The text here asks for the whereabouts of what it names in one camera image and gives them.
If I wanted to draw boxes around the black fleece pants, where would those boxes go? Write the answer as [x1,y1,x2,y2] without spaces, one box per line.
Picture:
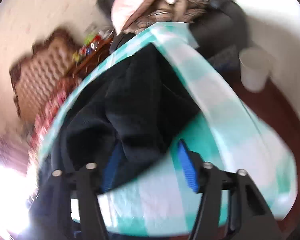
[21,44,200,239]

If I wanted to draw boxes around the brown patterned folded clothes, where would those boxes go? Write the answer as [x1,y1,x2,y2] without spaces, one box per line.
[123,0,211,34]

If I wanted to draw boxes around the black leather armchair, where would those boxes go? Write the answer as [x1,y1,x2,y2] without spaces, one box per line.
[96,0,248,68]

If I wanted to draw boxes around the teal white checkered bedsheet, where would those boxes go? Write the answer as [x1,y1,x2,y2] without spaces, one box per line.
[39,22,298,237]

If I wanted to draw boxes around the white plastic bin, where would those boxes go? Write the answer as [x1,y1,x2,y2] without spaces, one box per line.
[239,47,275,93]

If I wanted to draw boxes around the tufted tan leather headboard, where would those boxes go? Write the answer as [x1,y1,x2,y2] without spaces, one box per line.
[10,27,79,123]

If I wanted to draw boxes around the red floral blanket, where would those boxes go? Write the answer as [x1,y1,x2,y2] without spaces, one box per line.
[29,76,82,158]

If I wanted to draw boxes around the dark wooden nightstand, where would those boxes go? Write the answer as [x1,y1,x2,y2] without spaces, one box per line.
[66,37,113,80]

